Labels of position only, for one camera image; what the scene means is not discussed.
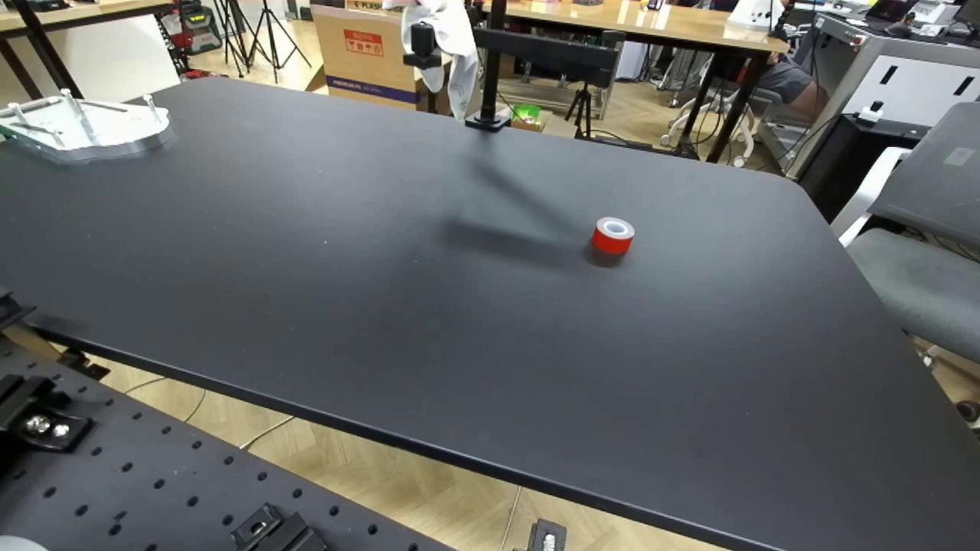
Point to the white cloth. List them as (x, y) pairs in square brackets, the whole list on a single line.
[(456, 47)]

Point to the black clamp stand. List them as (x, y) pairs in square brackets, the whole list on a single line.
[(491, 94)]

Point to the red tape roll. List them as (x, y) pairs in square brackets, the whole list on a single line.
[(609, 236)]

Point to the green packet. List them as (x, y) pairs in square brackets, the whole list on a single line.
[(529, 114)]

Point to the small black tripod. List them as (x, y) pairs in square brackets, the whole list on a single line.
[(584, 109)]

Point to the black panel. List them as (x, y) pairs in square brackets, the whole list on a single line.
[(554, 58)]

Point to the large cardboard box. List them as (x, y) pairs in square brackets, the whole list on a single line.
[(362, 47)]

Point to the black square clamp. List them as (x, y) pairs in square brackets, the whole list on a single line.
[(278, 531)]

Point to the tall black tripod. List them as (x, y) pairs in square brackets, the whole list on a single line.
[(264, 33)]

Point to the seated person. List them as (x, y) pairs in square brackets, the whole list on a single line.
[(791, 88)]

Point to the black perforated breadboard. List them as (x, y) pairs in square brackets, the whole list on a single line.
[(123, 479)]

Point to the grey office chair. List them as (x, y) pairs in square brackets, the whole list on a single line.
[(920, 233)]

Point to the white panel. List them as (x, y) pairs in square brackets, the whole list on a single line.
[(111, 63)]

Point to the white cabinet with slots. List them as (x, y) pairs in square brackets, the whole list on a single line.
[(908, 88)]

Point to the black clamp with screws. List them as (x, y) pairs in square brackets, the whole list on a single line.
[(40, 424)]

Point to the wooden desk with black leg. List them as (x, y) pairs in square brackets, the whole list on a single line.
[(63, 14)]

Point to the small metal bracket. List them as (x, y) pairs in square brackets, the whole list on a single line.
[(548, 536)]

